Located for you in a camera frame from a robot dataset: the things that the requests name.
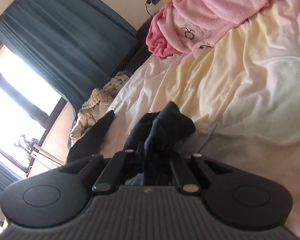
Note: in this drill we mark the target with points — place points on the black trousers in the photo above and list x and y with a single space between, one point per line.
153 138

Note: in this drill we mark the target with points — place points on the white bed sheet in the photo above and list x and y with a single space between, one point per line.
243 96

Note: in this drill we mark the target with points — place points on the beige puffer jacket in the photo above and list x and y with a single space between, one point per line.
97 106

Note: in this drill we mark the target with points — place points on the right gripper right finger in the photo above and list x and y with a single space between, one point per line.
182 175

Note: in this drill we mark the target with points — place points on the black sofa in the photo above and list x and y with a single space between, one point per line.
138 54

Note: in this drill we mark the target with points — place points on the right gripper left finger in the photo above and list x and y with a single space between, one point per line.
123 166

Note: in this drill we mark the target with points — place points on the pink fleece blanket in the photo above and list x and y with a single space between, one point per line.
183 26

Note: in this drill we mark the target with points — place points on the right teal curtain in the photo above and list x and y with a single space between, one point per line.
74 45

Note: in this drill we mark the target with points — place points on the window with dark frame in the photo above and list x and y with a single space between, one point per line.
28 105

